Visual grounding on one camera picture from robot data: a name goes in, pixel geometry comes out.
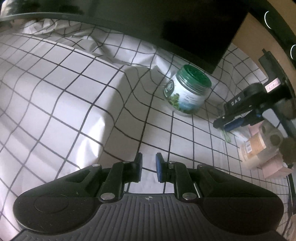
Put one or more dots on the black monitor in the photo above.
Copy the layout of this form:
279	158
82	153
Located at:
198	31

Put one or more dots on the black white grid tablecloth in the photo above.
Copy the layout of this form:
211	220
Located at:
74	94

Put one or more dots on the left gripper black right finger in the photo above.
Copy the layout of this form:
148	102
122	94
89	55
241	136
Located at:
192	184

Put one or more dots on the green lid jar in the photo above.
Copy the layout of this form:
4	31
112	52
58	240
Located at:
187	90

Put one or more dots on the clear plastic jar floral label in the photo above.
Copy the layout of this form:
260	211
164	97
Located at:
261	146

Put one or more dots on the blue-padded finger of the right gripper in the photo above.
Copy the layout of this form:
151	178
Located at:
251	119

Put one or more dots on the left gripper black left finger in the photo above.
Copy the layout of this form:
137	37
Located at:
106	184

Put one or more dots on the pink cardboard box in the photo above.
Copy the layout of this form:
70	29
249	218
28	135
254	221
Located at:
274	167

